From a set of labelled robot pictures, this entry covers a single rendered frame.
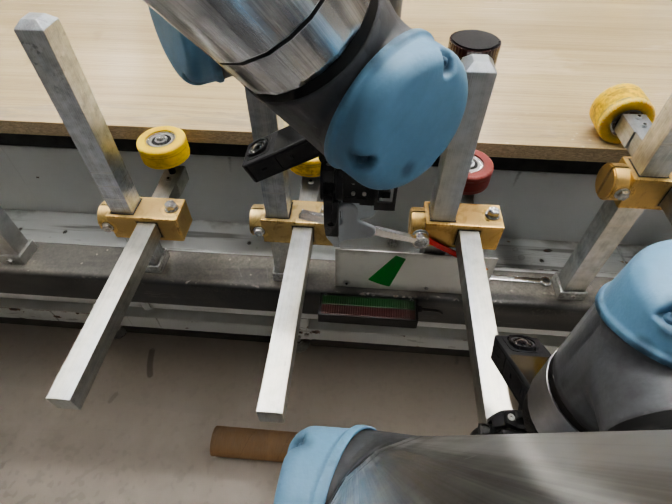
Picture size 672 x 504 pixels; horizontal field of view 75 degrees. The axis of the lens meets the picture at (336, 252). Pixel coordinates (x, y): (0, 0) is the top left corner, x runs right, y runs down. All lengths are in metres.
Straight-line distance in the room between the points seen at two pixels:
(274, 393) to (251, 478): 0.87
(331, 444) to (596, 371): 0.14
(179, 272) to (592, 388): 0.72
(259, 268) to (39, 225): 0.57
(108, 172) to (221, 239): 0.35
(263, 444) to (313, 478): 1.15
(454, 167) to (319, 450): 0.48
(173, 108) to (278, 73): 0.71
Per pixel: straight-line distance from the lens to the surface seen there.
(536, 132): 0.85
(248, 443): 1.34
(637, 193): 0.70
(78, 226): 1.15
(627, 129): 0.82
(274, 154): 0.46
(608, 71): 1.11
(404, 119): 0.20
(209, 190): 0.99
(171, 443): 1.48
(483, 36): 0.60
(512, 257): 1.01
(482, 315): 0.59
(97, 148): 0.70
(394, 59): 0.20
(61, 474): 1.57
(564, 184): 0.97
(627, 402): 0.25
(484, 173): 0.71
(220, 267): 0.84
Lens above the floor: 1.33
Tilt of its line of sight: 49 degrees down
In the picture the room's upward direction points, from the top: straight up
